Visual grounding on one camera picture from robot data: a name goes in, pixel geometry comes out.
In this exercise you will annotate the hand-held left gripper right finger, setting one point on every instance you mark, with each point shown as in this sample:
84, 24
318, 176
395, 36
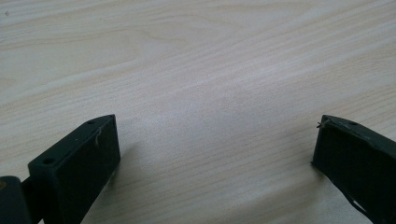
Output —
355, 155

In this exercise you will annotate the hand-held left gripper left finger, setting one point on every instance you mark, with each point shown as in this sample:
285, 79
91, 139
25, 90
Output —
77, 168

